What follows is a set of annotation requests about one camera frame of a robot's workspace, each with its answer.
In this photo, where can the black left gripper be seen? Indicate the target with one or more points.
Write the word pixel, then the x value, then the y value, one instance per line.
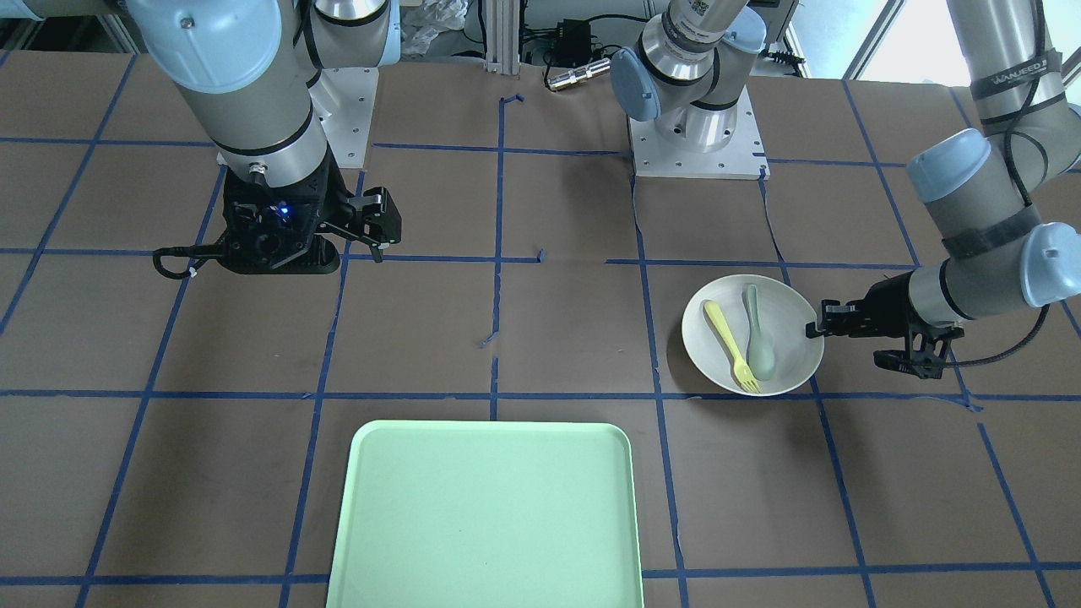
pixel 888 306

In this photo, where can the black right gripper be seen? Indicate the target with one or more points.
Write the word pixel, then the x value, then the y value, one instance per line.
pixel 336 196

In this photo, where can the white round plate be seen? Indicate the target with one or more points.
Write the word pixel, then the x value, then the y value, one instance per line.
pixel 738 310

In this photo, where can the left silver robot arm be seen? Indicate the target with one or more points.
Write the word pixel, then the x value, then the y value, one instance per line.
pixel 976 185

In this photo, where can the yellow plastic fork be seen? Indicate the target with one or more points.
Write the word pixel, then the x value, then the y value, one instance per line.
pixel 740 367

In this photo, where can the light green plastic spoon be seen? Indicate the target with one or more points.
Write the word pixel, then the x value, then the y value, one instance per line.
pixel 760 351

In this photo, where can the black power adapter brick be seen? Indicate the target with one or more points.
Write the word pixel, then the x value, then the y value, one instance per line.
pixel 572 45

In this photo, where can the light green plastic tray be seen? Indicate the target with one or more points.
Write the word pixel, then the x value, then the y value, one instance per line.
pixel 487 514

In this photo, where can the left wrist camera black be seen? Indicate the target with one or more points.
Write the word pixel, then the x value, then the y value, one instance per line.
pixel 926 353

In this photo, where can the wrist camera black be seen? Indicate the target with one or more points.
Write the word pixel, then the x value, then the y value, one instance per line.
pixel 926 353
pixel 273 239

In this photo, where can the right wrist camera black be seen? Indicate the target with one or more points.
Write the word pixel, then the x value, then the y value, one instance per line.
pixel 273 239

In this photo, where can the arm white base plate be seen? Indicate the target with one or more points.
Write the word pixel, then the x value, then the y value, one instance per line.
pixel 343 105
pixel 694 142

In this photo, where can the aluminium frame post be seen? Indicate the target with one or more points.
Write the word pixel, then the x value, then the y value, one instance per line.
pixel 502 36

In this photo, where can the silver cable connector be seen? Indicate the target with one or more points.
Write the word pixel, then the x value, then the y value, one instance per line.
pixel 559 82

